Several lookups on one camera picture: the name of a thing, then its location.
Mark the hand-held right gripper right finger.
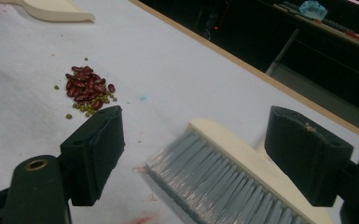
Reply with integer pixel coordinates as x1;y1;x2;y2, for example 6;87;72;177
264;105;354;208

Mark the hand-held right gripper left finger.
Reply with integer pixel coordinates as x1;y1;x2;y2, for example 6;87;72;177
60;105;126;207

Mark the cream brush with grey bristles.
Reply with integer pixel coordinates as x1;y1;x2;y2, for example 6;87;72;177
144;118;337;224

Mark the light blue plastic wrap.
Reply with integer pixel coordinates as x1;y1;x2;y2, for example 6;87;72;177
298;0;329;21

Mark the pile of red kidney beans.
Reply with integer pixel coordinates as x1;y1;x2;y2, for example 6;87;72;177
64;64;117;112

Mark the dark shelf unit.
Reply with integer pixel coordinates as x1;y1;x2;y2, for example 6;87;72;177
255;0;359;135

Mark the cream plastic dustpan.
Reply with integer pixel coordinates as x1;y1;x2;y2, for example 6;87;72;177
0;0;96;23

